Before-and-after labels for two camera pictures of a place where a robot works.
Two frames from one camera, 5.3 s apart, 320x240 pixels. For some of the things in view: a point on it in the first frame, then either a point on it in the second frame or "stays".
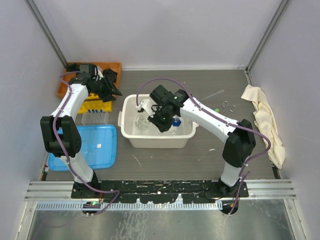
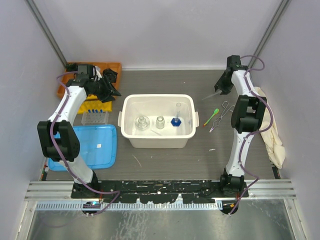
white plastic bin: (140, 133) stays
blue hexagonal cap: (176, 122) stays
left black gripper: (110, 88) stays
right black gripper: (162, 127) to (226, 90)
